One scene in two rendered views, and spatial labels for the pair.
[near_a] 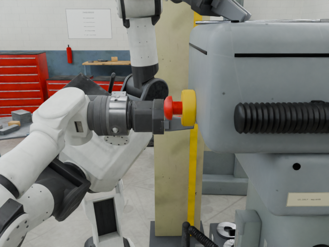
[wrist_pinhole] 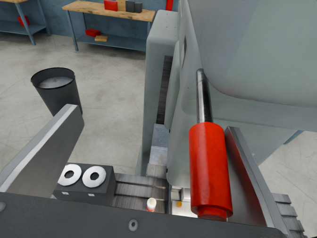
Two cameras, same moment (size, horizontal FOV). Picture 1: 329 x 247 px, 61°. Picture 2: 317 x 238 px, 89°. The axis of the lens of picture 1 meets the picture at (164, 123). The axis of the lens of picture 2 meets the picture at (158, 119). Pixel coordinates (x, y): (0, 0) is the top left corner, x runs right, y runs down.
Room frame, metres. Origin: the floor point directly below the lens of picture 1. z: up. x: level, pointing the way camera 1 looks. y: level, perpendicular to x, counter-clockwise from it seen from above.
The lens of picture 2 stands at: (0.59, 0.02, 1.78)
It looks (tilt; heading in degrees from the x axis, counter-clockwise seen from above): 45 degrees down; 270
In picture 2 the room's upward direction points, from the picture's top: 8 degrees clockwise
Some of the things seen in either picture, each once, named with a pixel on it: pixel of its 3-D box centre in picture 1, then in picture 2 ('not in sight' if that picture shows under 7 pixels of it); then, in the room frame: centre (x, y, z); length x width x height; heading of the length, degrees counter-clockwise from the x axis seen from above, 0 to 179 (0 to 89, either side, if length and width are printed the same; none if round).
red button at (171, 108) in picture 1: (173, 108); not in sight; (0.45, -0.02, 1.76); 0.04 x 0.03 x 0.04; 1
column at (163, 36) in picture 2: not in sight; (173, 129); (0.46, -0.89, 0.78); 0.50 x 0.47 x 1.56; 91
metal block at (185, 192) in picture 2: not in sight; (188, 195); (0.41, -0.27, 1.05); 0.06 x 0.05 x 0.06; 2
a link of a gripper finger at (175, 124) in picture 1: (178, 124); (246, 178); (0.54, -0.03, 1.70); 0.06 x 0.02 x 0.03; 91
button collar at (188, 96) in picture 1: (188, 108); not in sight; (0.45, -0.04, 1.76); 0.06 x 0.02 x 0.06; 1
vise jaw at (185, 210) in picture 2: not in sight; (188, 210); (0.41, -0.21, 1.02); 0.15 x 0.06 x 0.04; 2
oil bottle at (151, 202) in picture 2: not in sight; (151, 204); (0.57, -0.23, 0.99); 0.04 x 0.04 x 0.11
